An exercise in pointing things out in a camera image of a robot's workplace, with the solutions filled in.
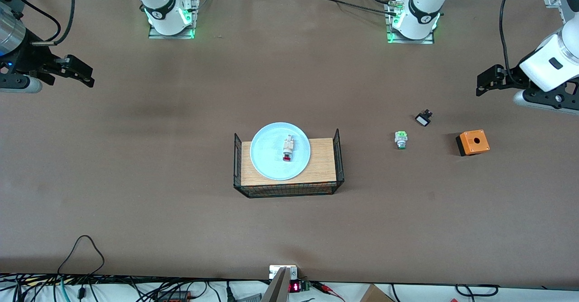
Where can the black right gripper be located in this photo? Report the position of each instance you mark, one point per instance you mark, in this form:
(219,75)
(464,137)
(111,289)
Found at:
(28,57)

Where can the red push button switch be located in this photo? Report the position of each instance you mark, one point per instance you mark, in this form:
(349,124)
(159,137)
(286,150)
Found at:
(288,148)

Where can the small black white switch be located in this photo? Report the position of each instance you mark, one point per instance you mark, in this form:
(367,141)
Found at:
(423,120)

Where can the red digit display module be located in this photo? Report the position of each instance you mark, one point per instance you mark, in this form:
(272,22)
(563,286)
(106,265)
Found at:
(295,287)

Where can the brown cardboard piece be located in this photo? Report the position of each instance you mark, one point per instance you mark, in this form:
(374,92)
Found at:
(373,295)

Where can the light blue round plate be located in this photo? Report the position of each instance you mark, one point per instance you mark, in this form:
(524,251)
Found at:
(267,157)

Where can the grey camera pole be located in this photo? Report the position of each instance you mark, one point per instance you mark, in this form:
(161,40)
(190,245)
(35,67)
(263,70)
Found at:
(277,290)

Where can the wooden board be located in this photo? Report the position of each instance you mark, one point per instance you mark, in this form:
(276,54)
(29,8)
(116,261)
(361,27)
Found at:
(323,166)

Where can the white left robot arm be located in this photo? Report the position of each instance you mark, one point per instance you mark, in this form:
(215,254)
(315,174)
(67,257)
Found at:
(423,3)

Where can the orange button enclosure box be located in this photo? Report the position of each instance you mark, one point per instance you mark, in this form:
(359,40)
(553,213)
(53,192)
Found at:
(475,143)

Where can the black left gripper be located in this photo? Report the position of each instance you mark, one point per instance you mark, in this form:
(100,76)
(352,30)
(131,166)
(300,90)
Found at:
(514,78)

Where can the red clip lead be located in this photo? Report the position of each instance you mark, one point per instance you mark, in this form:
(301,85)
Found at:
(325,287)

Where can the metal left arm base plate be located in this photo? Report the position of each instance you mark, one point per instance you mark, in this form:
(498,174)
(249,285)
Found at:
(427,41)

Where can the silver camera mount bracket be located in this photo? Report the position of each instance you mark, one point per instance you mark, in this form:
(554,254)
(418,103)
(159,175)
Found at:
(273,272)

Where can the green push button switch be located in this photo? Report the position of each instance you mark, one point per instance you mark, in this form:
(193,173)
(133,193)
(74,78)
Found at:
(401,139)

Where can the orange black device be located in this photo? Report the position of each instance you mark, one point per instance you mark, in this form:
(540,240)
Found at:
(174,297)

